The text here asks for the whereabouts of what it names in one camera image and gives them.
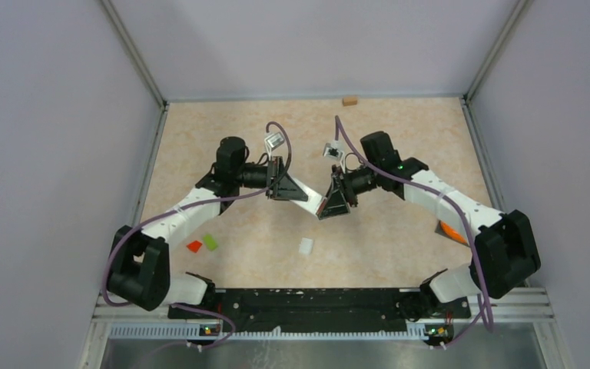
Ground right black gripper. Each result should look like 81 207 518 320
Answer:
320 163 382 219

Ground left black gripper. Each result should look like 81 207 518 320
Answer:
234 155 308 201

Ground white remote control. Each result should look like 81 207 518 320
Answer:
290 178 325 219

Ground white battery cover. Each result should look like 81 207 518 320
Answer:
299 238 314 255

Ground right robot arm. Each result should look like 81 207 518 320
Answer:
315 131 541 317

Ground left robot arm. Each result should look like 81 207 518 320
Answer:
102 137 321 318

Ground green block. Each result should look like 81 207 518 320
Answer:
202 234 219 251

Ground brown wooden block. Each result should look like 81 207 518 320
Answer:
341 96 359 107

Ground red block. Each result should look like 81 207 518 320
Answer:
186 240 203 254

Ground orange tape roll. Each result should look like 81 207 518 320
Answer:
436 221 468 245

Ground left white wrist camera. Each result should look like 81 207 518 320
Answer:
264 132 285 158

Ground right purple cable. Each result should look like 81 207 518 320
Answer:
334 115 496 333

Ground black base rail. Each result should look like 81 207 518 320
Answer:
167 288 472 334

